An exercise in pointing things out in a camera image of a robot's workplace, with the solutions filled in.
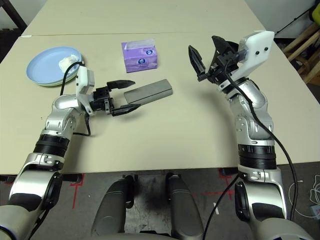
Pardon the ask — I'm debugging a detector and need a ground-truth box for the purple tissue pack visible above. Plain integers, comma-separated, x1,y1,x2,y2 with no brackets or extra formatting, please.
121,37,160,74

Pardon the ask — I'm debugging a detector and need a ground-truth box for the pale green plate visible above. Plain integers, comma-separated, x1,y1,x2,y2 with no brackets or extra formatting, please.
34,54,85,88

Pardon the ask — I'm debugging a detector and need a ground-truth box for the grey robot leg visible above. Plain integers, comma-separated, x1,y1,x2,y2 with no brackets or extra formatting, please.
91,174,136,237
166,172,205,240

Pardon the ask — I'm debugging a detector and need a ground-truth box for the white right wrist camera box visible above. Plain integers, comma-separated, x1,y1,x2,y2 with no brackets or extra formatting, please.
219,30,275,92

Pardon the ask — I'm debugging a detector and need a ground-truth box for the black foam floor mat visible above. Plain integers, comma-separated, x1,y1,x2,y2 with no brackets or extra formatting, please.
0,28,23,63

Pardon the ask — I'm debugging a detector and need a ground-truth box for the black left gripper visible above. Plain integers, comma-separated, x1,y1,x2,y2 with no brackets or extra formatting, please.
89,79,142,117

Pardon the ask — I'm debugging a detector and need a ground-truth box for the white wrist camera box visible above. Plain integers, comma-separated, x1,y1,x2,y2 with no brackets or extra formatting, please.
219,30,275,92
75,66,96,116

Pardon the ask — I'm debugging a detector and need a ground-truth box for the white tissue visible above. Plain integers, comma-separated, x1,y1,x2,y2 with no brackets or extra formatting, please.
58,54,78,73

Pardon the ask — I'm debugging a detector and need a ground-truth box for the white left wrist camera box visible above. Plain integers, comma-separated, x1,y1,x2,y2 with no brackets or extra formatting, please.
75,66,96,116

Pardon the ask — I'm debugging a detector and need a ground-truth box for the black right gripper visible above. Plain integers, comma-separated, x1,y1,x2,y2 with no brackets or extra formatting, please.
187,35,245,86

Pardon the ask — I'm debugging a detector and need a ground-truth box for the yellow-green round object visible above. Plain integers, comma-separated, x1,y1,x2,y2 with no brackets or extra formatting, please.
309,6,320,23

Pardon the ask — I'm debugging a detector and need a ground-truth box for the thin black stand pole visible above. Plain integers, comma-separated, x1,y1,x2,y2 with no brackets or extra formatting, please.
276,9,313,35

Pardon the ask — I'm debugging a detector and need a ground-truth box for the grey glasses case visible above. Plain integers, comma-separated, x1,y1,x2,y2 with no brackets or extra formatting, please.
124,78,174,105

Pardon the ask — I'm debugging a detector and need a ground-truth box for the wooden furniture frame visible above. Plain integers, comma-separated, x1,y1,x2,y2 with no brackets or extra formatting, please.
282,23,320,85

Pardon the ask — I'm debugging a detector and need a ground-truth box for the pale blue plate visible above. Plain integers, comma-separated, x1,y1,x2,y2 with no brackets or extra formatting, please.
26,45,83,86

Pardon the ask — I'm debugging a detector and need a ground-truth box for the grey robot left leg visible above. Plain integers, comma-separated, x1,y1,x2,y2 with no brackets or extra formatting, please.
91,174,136,237

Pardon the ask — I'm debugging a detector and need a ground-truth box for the side table black frame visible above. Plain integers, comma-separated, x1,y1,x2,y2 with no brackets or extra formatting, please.
0,0,28,30

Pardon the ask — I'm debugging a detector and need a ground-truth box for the red floor tape cross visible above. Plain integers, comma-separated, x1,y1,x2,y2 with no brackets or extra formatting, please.
70,173,85,208
202,172,238,201

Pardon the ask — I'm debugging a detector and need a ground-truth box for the grey robot right leg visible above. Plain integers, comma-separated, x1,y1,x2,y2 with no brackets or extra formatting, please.
166,172,205,240

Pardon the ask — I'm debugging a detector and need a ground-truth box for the thin white floor cable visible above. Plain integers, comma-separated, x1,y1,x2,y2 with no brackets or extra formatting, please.
288,174,320,218

